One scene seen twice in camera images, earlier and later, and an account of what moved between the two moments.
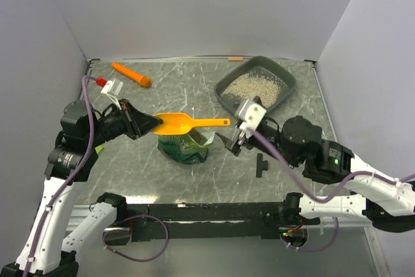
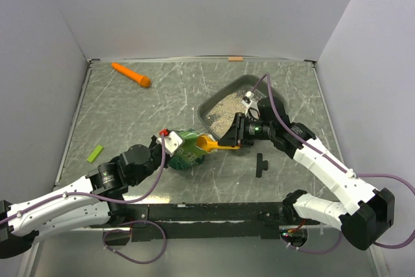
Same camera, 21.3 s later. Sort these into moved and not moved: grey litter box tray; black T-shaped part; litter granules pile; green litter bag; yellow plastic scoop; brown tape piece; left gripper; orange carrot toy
Moved: left gripper; grey litter box tray; green litter bag; litter granules pile; yellow plastic scoop
Not moved: black T-shaped part; brown tape piece; orange carrot toy
